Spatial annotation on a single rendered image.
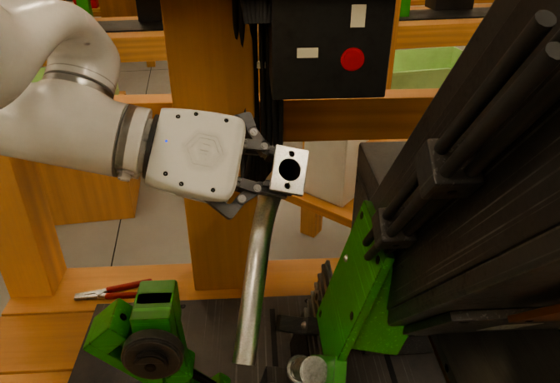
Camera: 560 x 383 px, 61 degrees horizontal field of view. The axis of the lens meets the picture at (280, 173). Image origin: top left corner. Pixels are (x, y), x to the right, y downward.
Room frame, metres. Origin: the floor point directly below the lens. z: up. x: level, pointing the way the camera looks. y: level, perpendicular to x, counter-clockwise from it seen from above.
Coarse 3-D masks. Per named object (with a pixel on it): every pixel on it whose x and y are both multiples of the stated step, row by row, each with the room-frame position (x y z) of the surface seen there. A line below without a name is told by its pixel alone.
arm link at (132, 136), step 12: (132, 108) 0.49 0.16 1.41; (144, 108) 0.49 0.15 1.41; (132, 120) 0.47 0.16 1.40; (144, 120) 0.47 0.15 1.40; (120, 132) 0.45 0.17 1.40; (132, 132) 0.46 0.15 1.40; (144, 132) 0.47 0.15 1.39; (120, 144) 0.45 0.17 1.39; (132, 144) 0.45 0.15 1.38; (144, 144) 0.46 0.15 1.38; (120, 156) 0.44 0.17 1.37; (132, 156) 0.45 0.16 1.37; (120, 168) 0.45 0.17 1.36; (132, 168) 0.45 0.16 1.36; (120, 180) 0.45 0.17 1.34
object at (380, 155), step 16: (368, 144) 0.74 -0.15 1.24; (384, 144) 0.74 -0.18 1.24; (400, 144) 0.74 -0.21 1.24; (368, 160) 0.68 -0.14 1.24; (384, 160) 0.68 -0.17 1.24; (368, 176) 0.66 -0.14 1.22; (384, 176) 0.63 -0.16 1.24; (368, 192) 0.65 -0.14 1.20; (352, 224) 0.73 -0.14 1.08; (416, 336) 0.58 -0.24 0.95; (368, 352) 0.57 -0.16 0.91; (400, 352) 0.58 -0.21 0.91; (416, 352) 0.58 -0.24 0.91
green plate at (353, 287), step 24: (360, 216) 0.50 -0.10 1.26; (360, 240) 0.48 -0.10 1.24; (360, 264) 0.45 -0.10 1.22; (384, 264) 0.40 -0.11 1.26; (336, 288) 0.48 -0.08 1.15; (360, 288) 0.42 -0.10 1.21; (384, 288) 0.41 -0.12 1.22; (336, 312) 0.45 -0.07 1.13; (360, 312) 0.40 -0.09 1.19; (384, 312) 0.41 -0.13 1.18; (336, 336) 0.43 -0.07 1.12; (360, 336) 0.41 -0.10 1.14; (384, 336) 0.41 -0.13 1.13
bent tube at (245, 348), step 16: (288, 160) 0.49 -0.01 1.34; (304, 160) 0.49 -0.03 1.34; (272, 176) 0.47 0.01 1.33; (288, 176) 0.53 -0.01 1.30; (304, 176) 0.48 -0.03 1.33; (288, 192) 0.46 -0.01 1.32; (256, 208) 0.55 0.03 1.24; (272, 208) 0.54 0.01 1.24; (256, 224) 0.54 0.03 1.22; (272, 224) 0.54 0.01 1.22; (256, 240) 0.52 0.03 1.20; (256, 256) 0.50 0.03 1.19; (256, 272) 0.49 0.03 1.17; (256, 288) 0.47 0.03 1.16; (240, 304) 0.46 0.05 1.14; (256, 304) 0.46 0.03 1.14; (240, 320) 0.45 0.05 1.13; (256, 320) 0.44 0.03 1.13; (240, 336) 0.43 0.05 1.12; (256, 336) 0.43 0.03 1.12; (240, 352) 0.41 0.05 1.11; (256, 352) 0.42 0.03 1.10
